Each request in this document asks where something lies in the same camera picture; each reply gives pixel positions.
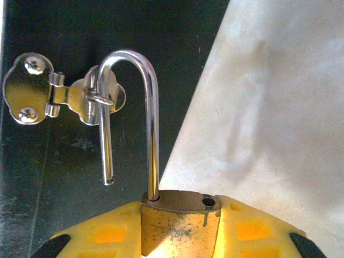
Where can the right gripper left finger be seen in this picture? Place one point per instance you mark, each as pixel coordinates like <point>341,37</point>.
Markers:
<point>107,233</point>

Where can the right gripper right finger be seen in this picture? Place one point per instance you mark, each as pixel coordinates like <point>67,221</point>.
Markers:
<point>255,231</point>

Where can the brass padlock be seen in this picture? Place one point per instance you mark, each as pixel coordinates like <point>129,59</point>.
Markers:
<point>177,223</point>

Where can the silver box hasp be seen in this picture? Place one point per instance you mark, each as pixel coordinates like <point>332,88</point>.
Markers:
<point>24,88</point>

